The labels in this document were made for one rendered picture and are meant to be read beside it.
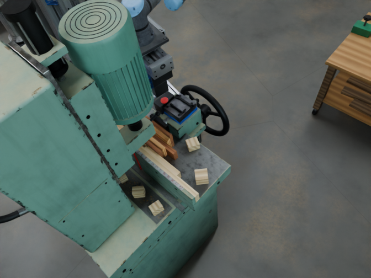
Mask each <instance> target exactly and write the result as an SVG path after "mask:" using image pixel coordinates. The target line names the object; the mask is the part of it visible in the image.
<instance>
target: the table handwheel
mask: <svg viewBox="0 0 371 278"><path fill-rule="evenodd" d="M189 91H192V92H195V93H198V94H199V95H201V96H202V97H204V98H205V99H206V100H207V101H208V102H209V103H210V104H211V105H212V106H213V107H214V108H215V109H216V111H217V113H216V112H213V111H211V108H210V107H209V106H208V105H207V104H202V105H200V104H199V103H198V102H197V107H198V108H200V109H201V116H202V119H203V122H202V123H204V124H205V126H206V129H205V130H204V131H206V132H207V133H209V134H211V135H214V136H224V135H226V134H227V133H228V131H229V128H230V124H229V119H228V117H227V114H226V112H225V110H224V109H223V108H222V106H221V105H220V103H219V102H218V101H217V100H216V99H215V98H214V97H213V96H212V95H211V94H210V93H208V92H207V91H206V90H204V89H202V88H201V87H198V86H196V85H190V84H189V85H185V86H184V87H183V88H182V89H181V91H180V93H181V94H183V95H188V96H189V98H190V99H191V100H195V99H194V98H193V96H192V95H191V94H190V92H189ZM209 115H214V116H218V117H221V119H222V123H223V129H222V130H214V129H212V128H210V127H209V126H207V125H206V118H207V117H208V116H209Z"/></svg>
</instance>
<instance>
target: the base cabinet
mask: <svg viewBox="0 0 371 278"><path fill-rule="evenodd" d="M217 227H218V207H217V192H216V189H215V190H214V191H213V192H212V193H211V194H210V195H209V196H208V197H207V198H206V200H205V201H204V202H203V203H202V204H201V205H200V206H199V207H198V208H197V209H196V210H195V211H193V210H192V209H191V208H190V207H189V206H187V207H186V208H185V210H184V211H183V212H182V213H181V214H180V215H179V216H178V217H177V218H176V219H175V220H174V221H173V222H172V223H171V224H170V225H169V226H168V227H167V228H166V229H165V231H164V232H163V233H162V234H161V235H160V236H159V237H158V238H157V239H156V240H155V241H154V242H153V243H152V244H151V245H150V246H149V247H148V249H147V250H146V251H145V252H144V253H143V254H142V255H141V256H140V257H139V258H138V260H137V261H136V262H134V263H133V264H132V266H131V267H130V268H129V269H128V270H127V271H126V272H125V273H124V274H123V275H122V277H121V278H174V277H175V275H176V274H177V273H178V272H179V271H180V269H181V268H182V267H183V266H184V265H185V264H186V262H187V261H188V260H189V259H190V258H191V257H192V256H193V254H194V253H195V252H196V251H197V250H198V249H199V248H200V246H201V245H202V244H203V243H204V242H205V241H206V240H207V238H208V237H209V236H210V235H211V234H212V233H213V232H214V231H215V229H216V228H217Z"/></svg>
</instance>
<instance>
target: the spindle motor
mask: <svg viewBox="0 0 371 278"><path fill-rule="evenodd" d="M59 38H60V40H61V42H62V43H63V44H64V45H65V46H66V48H67V50H68V55H69V57H70V59H71V61H72V63H73V64H74V65H75V66H76V67H77V68H78V69H79V70H81V71H83V72H84V73H85V74H87V75H88V76H90V77H91V78H92V79H94V80H95V82H96V84H97V86H98V88H99V90H100V92H101V94H102V96H103V98H104V100H105V103H106V105H107V107H108V109H109V111H110V113H111V115H112V117H113V119H114V121H115V123H116V125H129V124H133V123H135V122H137V121H139V120H141V119H143V118H144V117H145V116H146V115H147V114H148V113H149V112H150V110H151V109H152V106H153V102H154V97H153V92H152V89H151V86H150V82H149V78H148V75H147V72H146V68H145V64H144V61H143V58H142V54H141V50H140V47H139V42H138V39H137V36H136V31H135V28H134V24H133V20H132V18H131V14H130V12H129V11H128V9H127V8H126V7H125V6H124V5H122V4H121V3H120V2H118V1H115V0H90V1H86V2H83V3H80V4H78V5H76V6H75V7H73V8H71V9H70V10H69V11H68V12H66V14H65V15H64V16H63V17H62V18H61V20H60V23H59Z"/></svg>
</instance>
